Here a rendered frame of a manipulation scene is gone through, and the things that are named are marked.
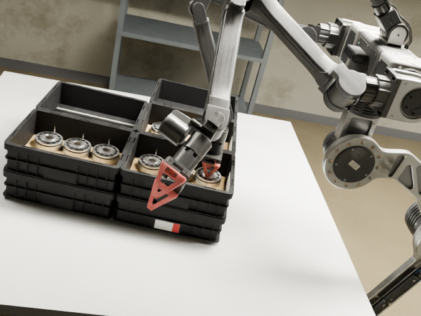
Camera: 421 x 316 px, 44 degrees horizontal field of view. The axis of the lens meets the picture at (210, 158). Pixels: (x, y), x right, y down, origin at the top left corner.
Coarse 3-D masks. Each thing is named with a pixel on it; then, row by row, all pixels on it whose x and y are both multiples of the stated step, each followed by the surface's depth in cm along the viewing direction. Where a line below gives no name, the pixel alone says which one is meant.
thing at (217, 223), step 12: (120, 204) 186; (132, 204) 185; (144, 204) 184; (120, 216) 189; (132, 216) 189; (144, 216) 188; (156, 216) 188; (168, 216) 188; (180, 216) 187; (192, 216) 185; (204, 216) 185; (156, 228) 190; (180, 228) 189; (192, 228) 189; (204, 228) 188; (216, 228) 189; (216, 240) 191
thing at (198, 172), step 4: (200, 168) 204; (196, 172) 201; (200, 172) 201; (216, 172) 205; (200, 176) 200; (204, 176) 200; (216, 176) 201; (220, 176) 202; (204, 180) 198; (208, 180) 198; (212, 180) 199; (216, 180) 199
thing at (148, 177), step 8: (136, 136) 200; (152, 136) 203; (128, 152) 189; (224, 152) 205; (232, 160) 201; (120, 168) 179; (232, 168) 196; (128, 176) 179; (136, 176) 179; (144, 176) 179; (152, 176) 179; (232, 176) 191; (192, 184) 180; (232, 184) 186; (200, 192) 180; (208, 192) 180; (216, 192) 180; (224, 192) 180; (232, 192) 181
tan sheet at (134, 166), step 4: (136, 160) 205; (132, 164) 202; (136, 164) 202; (132, 168) 199; (136, 168) 200; (192, 176) 204; (192, 180) 201; (224, 180) 207; (220, 184) 203; (224, 184) 204; (216, 188) 200; (220, 188) 201; (224, 188) 201
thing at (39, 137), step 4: (40, 132) 201; (44, 132) 202; (48, 132) 202; (52, 132) 202; (36, 136) 198; (40, 136) 198; (56, 136) 201; (60, 136) 201; (36, 140) 196; (40, 140) 195; (44, 140) 196; (56, 140) 198; (60, 140) 199; (44, 144) 194; (48, 144) 195; (52, 144) 195; (56, 144) 196
